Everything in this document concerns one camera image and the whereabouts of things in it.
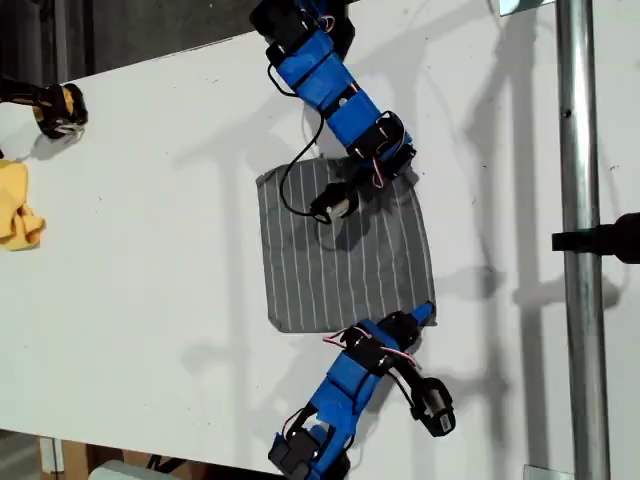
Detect white container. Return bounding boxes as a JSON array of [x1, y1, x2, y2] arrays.
[[89, 459, 152, 480]]

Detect steel post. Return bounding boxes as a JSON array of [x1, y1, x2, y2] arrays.
[[554, 0, 613, 480]]

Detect yellow cloth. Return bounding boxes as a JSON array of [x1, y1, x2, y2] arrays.
[[0, 158, 48, 253]]

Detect grey white-striped towel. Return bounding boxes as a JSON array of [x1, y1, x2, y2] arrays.
[[254, 155, 438, 335]]

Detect black camera cable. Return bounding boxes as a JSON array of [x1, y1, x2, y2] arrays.
[[387, 369, 422, 422], [267, 62, 331, 220]]

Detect white table leg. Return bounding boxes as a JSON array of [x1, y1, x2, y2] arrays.
[[38, 437, 65, 474]]

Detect black clamp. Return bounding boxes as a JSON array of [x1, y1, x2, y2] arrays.
[[551, 212, 640, 265]]

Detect black camera box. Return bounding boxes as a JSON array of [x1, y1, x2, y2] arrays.
[[409, 377, 457, 439], [309, 182, 359, 226]]

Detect brown cardboard box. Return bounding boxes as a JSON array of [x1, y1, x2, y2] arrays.
[[62, 439, 274, 480]]

